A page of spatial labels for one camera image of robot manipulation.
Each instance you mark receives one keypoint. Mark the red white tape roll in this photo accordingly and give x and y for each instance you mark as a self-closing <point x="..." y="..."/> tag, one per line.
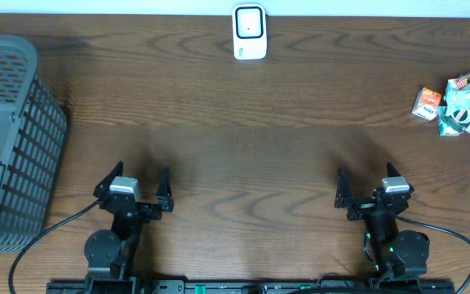
<point x="459" y="120"/>

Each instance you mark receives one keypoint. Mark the small orange tissue pack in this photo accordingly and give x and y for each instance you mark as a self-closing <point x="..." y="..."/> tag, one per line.
<point x="426" y="104"/>

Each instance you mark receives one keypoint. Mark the grey plastic mesh basket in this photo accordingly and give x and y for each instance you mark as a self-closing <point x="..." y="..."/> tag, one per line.
<point x="33" y="133"/>

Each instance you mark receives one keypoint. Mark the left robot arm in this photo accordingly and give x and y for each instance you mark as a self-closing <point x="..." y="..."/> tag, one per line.
<point x="111" y="252"/>

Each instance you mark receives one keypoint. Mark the green Zappy wipes pack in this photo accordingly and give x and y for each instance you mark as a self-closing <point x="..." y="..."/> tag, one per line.
<point x="458" y="93"/>

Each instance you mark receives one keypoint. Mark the white barcode scanner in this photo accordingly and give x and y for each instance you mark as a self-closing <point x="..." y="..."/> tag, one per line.
<point x="249" y="32"/>

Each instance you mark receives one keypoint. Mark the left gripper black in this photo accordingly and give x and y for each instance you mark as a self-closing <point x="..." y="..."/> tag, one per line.
<point x="165" y="202"/>

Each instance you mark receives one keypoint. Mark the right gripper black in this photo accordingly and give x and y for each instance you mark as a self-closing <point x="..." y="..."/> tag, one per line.
<point x="344" y="196"/>

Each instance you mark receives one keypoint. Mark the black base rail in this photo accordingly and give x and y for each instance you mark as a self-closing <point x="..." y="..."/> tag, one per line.
<point x="176" y="286"/>

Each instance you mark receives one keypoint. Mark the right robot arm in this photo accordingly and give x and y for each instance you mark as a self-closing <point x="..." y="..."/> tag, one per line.
<point x="398" y="255"/>

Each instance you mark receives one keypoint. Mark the small teal tissue pack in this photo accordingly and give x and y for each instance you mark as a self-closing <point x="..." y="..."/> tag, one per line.
<point x="444" y="128"/>

